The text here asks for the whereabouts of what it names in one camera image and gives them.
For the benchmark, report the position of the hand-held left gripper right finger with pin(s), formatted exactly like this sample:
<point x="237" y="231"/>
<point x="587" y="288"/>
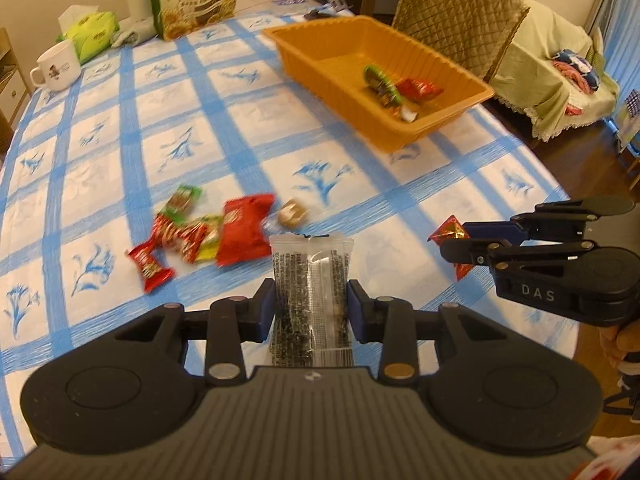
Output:
<point x="353" y="310"/>

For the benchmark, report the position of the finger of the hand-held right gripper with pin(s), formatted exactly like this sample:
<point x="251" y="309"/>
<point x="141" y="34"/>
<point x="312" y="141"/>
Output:
<point x="500" y="254"/>
<point x="550" y="222"/>

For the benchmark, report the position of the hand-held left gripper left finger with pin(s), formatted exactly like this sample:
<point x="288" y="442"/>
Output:
<point x="264" y="315"/>

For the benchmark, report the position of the clear black-printed snack packet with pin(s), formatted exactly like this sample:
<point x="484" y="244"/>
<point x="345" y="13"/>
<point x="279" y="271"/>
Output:
<point x="310" y="280"/>

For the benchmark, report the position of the red and gold snack packet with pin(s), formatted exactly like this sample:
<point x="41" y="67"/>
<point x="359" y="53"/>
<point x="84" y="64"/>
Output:
<point x="450" y="230"/>

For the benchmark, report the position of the large red snack packet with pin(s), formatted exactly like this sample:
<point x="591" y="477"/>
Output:
<point x="245" y="230"/>

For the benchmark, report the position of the dark red candy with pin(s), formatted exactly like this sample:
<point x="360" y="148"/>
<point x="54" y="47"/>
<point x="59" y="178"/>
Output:
<point x="150" y="266"/>

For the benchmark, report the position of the orange plastic tray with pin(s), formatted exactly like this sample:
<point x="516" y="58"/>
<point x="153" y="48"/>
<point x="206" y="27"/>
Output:
<point x="325" y="65"/>

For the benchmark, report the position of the person's right hand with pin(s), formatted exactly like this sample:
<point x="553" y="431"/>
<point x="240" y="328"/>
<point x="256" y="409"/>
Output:
<point x="625" y="342"/>

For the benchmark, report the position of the yellow-green snack packet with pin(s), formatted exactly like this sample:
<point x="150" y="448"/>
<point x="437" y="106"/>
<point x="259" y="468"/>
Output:
<point x="212" y="240"/>

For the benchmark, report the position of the red striped candy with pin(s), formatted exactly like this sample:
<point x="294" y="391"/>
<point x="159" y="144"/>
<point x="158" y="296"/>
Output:
<point x="192" y="241"/>

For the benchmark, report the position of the brown candy in clear wrapper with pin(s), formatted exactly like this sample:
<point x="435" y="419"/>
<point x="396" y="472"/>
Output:
<point x="292" y="212"/>

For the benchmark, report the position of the red and white twist candy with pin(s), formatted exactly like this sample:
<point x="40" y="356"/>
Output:
<point x="167" y="232"/>

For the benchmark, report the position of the green and red candy packet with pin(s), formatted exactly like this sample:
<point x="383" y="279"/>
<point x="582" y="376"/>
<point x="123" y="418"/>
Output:
<point x="182" y="199"/>

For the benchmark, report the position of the colourful patterned cushion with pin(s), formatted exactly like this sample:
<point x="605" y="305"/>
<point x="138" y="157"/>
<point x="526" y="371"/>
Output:
<point x="575" y="67"/>

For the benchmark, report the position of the sofa with green cover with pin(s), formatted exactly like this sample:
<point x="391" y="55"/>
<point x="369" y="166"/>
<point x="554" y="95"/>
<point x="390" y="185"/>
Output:
<point x="545" y="60"/>

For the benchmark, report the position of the small white candy wrapper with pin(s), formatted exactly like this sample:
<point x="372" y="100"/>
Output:
<point x="407" y="114"/>

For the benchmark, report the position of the person's red and white clothing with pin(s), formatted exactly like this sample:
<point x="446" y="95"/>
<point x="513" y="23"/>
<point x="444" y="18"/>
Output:
<point x="615" y="462"/>

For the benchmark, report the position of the blue checked tablecloth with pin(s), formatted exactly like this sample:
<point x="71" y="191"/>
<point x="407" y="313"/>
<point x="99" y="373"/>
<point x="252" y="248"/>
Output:
<point x="250" y="135"/>

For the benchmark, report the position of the green snack packet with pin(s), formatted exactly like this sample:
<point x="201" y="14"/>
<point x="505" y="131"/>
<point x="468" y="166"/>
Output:
<point x="382" y="82"/>

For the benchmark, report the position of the chair with quilted cover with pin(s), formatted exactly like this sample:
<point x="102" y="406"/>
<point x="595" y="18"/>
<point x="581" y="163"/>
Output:
<point x="457" y="15"/>

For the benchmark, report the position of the crumpled white wrapper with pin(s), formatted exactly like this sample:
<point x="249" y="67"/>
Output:
<point x="127" y="36"/>

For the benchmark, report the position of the white printed mug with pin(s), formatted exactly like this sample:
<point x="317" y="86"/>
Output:
<point x="57" y="67"/>

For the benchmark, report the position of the green tissue pack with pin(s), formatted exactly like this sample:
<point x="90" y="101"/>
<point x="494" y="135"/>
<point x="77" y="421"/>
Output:
<point x="92" y="32"/>

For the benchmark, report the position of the wooden cabinet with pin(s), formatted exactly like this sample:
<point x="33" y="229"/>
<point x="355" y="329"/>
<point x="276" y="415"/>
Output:
<point x="10" y="80"/>

